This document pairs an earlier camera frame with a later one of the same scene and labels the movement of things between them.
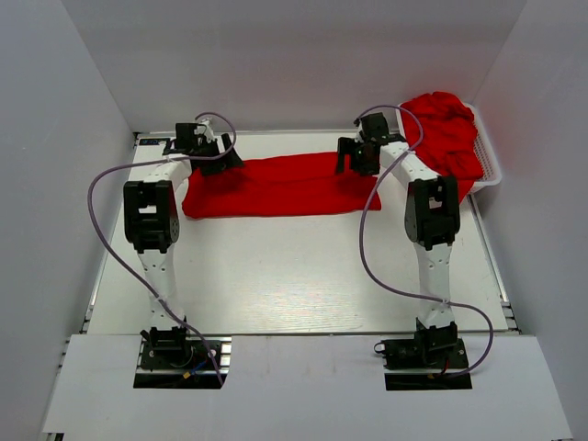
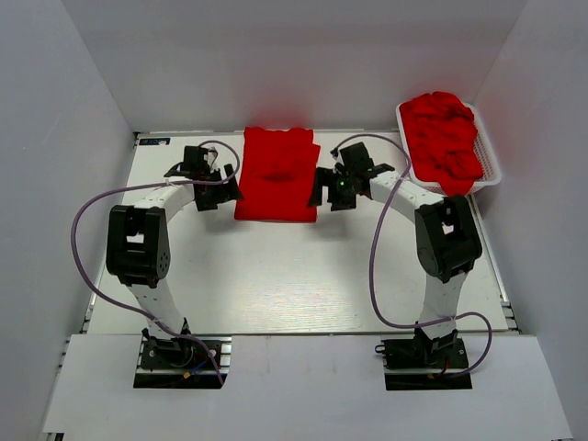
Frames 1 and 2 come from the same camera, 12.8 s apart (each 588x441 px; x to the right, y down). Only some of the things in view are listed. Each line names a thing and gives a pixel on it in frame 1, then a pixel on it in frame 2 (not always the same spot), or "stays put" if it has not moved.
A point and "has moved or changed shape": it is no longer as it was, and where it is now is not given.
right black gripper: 356,154 → 324,188
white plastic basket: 491,173 stays put
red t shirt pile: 448,145 stays put
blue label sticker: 152,141 stays put
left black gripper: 214,159 → 225,186
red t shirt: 294,184 has moved or changed shape
